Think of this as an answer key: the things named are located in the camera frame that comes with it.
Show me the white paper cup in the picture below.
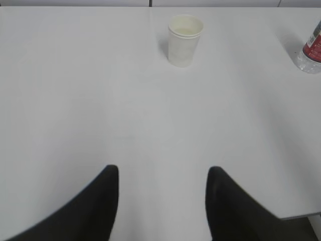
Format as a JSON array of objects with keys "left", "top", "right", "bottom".
[{"left": 168, "top": 15, "right": 204, "bottom": 67}]

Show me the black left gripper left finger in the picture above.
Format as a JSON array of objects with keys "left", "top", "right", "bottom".
[{"left": 11, "top": 165, "right": 119, "bottom": 240}]

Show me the clear water bottle red label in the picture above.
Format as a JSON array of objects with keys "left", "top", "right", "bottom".
[{"left": 295, "top": 22, "right": 320, "bottom": 74}]

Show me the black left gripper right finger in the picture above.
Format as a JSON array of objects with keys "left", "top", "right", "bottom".
[{"left": 205, "top": 166, "right": 315, "bottom": 240}]

